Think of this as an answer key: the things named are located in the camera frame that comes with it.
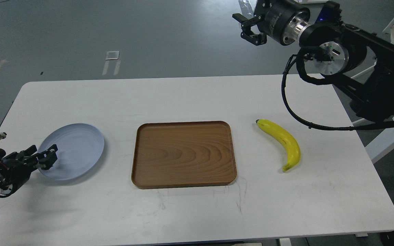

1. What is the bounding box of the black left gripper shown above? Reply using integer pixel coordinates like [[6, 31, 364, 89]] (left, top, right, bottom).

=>
[[0, 144, 58, 195]]

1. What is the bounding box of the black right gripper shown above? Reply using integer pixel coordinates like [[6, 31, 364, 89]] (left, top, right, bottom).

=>
[[232, 0, 311, 46]]

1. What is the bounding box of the light blue plate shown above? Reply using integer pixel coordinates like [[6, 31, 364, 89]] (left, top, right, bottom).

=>
[[38, 123, 105, 181]]

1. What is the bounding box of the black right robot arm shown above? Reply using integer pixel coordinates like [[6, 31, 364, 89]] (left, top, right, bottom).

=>
[[232, 0, 394, 131]]

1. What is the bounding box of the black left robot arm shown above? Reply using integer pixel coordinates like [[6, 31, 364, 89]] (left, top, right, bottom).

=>
[[0, 132, 58, 198]]

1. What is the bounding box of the yellow banana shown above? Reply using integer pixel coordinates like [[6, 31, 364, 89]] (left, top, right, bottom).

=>
[[256, 119, 301, 172]]

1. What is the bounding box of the brown wooden tray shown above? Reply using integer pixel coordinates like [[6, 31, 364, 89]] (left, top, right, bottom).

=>
[[131, 121, 237, 189]]

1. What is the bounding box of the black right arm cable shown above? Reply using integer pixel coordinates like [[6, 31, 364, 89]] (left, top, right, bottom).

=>
[[281, 46, 394, 131]]

